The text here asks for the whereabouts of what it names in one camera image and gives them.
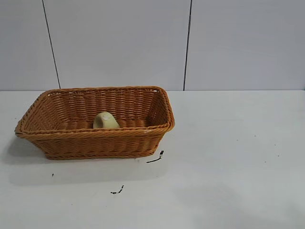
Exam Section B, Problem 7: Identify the brown woven wicker basket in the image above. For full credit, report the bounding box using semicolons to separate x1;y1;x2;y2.
15;85;176;160

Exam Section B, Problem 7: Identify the pale yellow egg yolk pastry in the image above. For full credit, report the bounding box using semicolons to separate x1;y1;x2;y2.
92;111;121;129

